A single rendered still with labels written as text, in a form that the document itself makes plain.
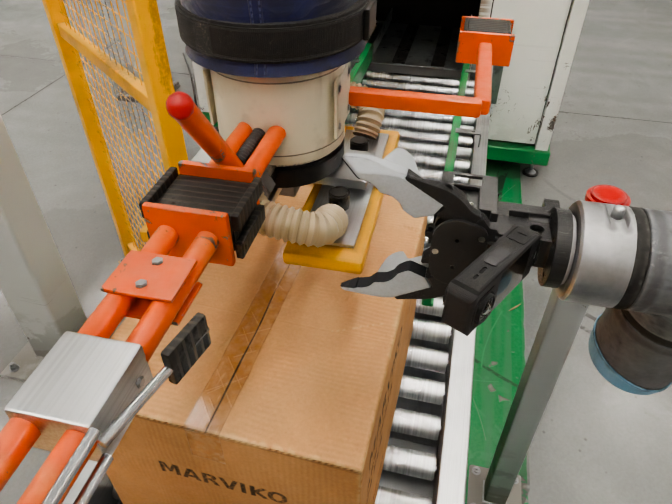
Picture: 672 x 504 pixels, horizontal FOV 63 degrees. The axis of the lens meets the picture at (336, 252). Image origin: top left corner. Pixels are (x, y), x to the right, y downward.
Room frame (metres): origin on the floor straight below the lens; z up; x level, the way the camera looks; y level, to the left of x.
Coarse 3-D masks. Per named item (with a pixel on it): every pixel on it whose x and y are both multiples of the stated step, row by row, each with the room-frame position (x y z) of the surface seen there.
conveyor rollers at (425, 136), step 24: (384, 72) 2.50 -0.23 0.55; (384, 120) 2.03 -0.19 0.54; (408, 120) 2.01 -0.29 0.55; (432, 120) 2.06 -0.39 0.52; (408, 144) 1.83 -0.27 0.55; (432, 144) 1.82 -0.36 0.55; (432, 168) 1.70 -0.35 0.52; (456, 168) 1.68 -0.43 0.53; (432, 216) 1.37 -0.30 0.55; (432, 312) 0.99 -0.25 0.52; (432, 336) 0.90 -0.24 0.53; (408, 360) 0.82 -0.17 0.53; (432, 360) 0.81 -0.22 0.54; (408, 384) 0.74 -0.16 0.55; (432, 384) 0.74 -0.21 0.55; (408, 432) 0.64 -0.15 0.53; (432, 432) 0.63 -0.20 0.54; (408, 456) 0.57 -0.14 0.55; (432, 456) 0.57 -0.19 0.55
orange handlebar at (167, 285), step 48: (480, 48) 0.86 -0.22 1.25; (384, 96) 0.69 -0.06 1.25; (432, 96) 0.68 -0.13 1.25; (480, 96) 0.68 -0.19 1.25; (240, 144) 0.57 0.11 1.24; (144, 288) 0.32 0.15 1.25; (192, 288) 0.33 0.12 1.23; (144, 336) 0.27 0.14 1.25; (0, 432) 0.19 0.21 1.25; (0, 480) 0.16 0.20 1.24; (48, 480) 0.16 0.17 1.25
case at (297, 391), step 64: (256, 256) 0.71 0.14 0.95; (384, 256) 0.71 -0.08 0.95; (128, 320) 0.56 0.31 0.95; (256, 320) 0.56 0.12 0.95; (320, 320) 0.56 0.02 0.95; (384, 320) 0.56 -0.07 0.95; (192, 384) 0.45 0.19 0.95; (256, 384) 0.45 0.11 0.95; (320, 384) 0.45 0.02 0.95; (384, 384) 0.46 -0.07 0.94; (128, 448) 0.41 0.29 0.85; (192, 448) 0.38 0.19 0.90; (256, 448) 0.36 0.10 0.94; (320, 448) 0.36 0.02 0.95; (384, 448) 0.54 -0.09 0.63
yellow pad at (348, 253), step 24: (360, 144) 0.72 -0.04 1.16; (384, 144) 0.76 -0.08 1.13; (312, 192) 0.64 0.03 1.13; (336, 192) 0.59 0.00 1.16; (360, 192) 0.63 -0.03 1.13; (360, 216) 0.57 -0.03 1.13; (288, 240) 0.53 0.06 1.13; (336, 240) 0.52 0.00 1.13; (360, 240) 0.53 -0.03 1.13; (312, 264) 0.50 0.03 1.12; (336, 264) 0.49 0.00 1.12; (360, 264) 0.49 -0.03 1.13
